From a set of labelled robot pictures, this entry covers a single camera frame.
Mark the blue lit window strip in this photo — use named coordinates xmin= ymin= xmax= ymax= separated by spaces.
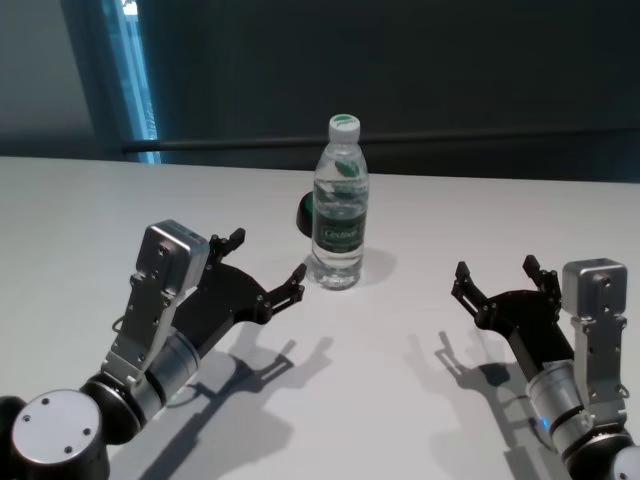
xmin=102 ymin=0 xmax=164 ymax=165

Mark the clear Cestbon water bottle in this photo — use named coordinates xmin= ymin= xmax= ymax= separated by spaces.
xmin=309 ymin=113 xmax=370 ymax=291

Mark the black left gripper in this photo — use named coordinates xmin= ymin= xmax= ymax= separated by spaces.
xmin=174 ymin=227 xmax=307 ymax=356

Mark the grey horizontal rail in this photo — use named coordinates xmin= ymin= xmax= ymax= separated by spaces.
xmin=121 ymin=130 xmax=640 ymax=151

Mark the green button on black base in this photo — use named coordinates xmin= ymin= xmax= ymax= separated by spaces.
xmin=295 ymin=192 xmax=317 ymax=237

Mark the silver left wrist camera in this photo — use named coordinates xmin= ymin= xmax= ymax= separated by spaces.
xmin=102 ymin=219 xmax=210 ymax=386

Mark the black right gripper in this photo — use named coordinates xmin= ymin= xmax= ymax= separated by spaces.
xmin=452 ymin=254 xmax=576 ymax=384

